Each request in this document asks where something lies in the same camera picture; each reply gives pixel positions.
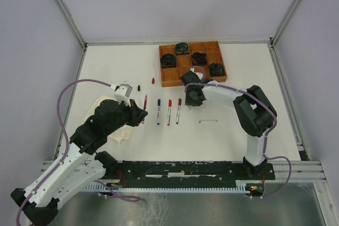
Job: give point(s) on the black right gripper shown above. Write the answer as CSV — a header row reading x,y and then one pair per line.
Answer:
x,y
189,101

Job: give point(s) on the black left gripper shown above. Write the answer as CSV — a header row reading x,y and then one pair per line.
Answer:
x,y
136,114

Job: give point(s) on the white pen brown end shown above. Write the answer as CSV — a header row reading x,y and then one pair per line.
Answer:
x,y
178,114

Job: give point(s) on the white marker red end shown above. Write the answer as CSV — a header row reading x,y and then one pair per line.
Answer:
x,y
169,116

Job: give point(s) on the white marker blue end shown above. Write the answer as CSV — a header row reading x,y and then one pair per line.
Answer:
x,y
158,114

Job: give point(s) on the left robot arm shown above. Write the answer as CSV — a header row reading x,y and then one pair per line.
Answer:
x,y
80,163

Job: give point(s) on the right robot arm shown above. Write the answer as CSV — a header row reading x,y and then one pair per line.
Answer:
x,y
255,113

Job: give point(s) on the thin white pen red end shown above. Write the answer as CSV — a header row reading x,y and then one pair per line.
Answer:
x,y
208,121

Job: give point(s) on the cream folded cloth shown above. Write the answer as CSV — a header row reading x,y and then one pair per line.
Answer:
x,y
119,135

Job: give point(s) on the wooden compartment tray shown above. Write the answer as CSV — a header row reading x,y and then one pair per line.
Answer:
x,y
176,59

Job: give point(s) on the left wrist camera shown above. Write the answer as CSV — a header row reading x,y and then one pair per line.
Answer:
x,y
122,93

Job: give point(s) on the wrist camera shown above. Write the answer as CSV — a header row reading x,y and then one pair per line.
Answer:
x,y
197,70
122,93

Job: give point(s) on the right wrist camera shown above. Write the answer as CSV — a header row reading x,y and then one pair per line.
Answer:
x,y
197,70

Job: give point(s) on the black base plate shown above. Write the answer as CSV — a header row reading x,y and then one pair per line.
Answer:
x,y
224,170

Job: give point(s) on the aluminium frame back rail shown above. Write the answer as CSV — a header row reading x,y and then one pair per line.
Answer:
x,y
99,44

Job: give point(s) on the white slotted cable duct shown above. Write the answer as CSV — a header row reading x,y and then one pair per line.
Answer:
x,y
174,185

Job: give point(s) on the aluminium frame left post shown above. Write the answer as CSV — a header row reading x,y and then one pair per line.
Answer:
x,y
70,22

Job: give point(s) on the aluminium frame post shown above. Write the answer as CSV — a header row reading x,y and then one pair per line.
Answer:
x,y
70,22
285,22

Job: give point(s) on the aluminium frame right post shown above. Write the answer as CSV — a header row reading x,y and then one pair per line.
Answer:
x,y
285,22

